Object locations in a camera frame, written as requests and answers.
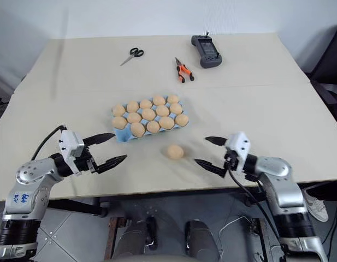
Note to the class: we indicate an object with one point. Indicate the black chair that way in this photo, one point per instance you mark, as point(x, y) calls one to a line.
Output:
point(332, 54)

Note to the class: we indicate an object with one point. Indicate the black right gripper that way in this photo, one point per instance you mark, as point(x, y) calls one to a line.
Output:
point(230, 159)

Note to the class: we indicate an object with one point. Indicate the grey handheld controller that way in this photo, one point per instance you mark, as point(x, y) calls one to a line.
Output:
point(209, 54)

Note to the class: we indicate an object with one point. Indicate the orange black pliers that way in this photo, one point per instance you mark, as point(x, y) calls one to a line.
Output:
point(183, 70)

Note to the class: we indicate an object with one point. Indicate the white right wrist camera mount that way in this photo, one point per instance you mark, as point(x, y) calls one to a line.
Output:
point(239, 144)

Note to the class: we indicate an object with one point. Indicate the blue egg carton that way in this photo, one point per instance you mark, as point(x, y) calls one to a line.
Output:
point(123, 136)

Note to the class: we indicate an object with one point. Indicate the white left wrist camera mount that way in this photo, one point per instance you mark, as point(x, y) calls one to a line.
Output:
point(71, 142)

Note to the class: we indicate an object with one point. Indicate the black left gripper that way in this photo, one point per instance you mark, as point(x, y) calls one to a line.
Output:
point(85, 161)

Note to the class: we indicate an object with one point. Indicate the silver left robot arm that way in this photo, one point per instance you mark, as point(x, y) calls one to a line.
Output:
point(29, 172)

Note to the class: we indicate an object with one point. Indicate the dark rounded housing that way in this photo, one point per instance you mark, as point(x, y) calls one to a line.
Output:
point(138, 234)
point(201, 237)

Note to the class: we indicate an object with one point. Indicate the beige egg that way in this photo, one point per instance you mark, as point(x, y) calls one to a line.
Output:
point(181, 120)
point(132, 106)
point(173, 99)
point(153, 127)
point(148, 114)
point(159, 100)
point(137, 129)
point(166, 122)
point(119, 122)
point(134, 118)
point(175, 151)
point(162, 110)
point(118, 110)
point(176, 109)
point(145, 104)

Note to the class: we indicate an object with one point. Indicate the black table frame bar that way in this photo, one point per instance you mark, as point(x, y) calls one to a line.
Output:
point(75, 208)

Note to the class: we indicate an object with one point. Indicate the white sneaker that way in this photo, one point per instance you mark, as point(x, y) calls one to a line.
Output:
point(317, 207)

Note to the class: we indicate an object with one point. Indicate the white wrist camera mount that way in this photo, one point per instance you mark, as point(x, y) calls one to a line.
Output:
point(71, 142)
point(239, 144)

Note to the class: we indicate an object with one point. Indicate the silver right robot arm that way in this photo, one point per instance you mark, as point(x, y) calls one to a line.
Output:
point(277, 169)

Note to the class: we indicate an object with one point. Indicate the rusty metal table leg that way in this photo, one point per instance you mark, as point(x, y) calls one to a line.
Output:
point(112, 237)
point(259, 240)

